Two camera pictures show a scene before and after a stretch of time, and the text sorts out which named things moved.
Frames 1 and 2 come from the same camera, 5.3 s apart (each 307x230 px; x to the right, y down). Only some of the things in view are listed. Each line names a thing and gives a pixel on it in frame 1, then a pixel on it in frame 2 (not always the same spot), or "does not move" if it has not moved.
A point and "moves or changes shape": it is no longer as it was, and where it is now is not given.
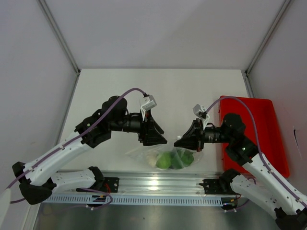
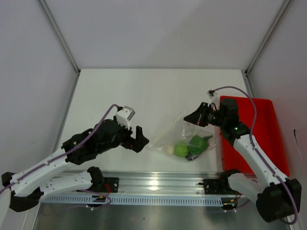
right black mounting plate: [217, 186] does not move
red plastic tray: [271, 143] does not move
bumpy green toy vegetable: [164, 160] -> [181, 149]
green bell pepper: [181, 158] moves or changes shape
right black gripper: [194, 138] -> [197, 117]
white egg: [152, 161] -> [170, 149]
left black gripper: [150, 132] -> [135, 144]
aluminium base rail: [152, 183] does not move
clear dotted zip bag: [166, 156] moves or changes shape
